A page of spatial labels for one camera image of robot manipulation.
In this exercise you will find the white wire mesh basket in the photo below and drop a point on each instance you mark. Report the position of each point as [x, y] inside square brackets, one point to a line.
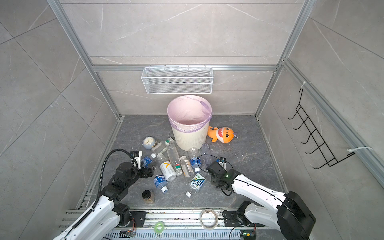
[178, 80]

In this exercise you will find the tall clear green-cap bottle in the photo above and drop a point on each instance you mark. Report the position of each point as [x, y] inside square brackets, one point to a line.
[174, 158]

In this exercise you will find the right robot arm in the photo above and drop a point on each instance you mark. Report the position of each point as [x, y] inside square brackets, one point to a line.
[286, 213]

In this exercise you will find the green tape roll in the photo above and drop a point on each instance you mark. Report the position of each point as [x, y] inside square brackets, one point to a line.
[159, 227]

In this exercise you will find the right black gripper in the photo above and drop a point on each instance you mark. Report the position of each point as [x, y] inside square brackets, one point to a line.
[212, 180]

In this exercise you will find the green label water bottle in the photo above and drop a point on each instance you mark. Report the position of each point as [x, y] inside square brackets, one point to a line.
[196, 184]

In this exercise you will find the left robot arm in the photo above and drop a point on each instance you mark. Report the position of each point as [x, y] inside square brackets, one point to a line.
[107, 211]

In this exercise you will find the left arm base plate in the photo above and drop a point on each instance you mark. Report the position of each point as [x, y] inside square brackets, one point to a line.
[132, 219]

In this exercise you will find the black wire hook rack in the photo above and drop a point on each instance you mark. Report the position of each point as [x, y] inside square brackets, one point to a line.
[315, 136]

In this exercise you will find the cream ribbed waste bin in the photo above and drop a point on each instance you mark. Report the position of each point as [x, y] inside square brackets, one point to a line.
[186, 141]

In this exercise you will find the white bottle yellow label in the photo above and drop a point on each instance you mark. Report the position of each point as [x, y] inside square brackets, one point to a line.
[168, 171]

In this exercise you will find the pink plastic bin liner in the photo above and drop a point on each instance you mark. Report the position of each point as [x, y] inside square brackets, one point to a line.
[189, 113]

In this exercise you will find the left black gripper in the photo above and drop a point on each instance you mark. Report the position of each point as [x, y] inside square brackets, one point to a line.
[145, 174]

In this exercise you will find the flower label bottle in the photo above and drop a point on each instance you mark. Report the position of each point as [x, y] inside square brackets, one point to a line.
[161, 146]

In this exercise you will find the small round white clock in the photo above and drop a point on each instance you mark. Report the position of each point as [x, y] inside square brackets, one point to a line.
[149, 142]

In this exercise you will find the brown jar black lid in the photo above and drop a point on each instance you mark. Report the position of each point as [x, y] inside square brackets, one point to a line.
[148, 196]

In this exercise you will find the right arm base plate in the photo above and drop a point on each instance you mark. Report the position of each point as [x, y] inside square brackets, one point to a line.
[232, 219]

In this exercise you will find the blue label bottle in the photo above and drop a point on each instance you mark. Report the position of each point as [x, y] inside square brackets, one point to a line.
[161, 183]
[148, 161]
[194, 159]

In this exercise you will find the roll of clear tape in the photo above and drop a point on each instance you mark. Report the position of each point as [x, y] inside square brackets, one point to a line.
[209, 219]

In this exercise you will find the clear bluish bottle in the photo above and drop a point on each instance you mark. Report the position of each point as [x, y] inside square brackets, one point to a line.
[206, 158]

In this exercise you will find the square clear tea bottle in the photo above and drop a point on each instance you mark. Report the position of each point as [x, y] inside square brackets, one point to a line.
[186, 167]

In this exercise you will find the orange shark plush toy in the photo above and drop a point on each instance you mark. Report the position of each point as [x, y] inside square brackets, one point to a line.
[224, 135]

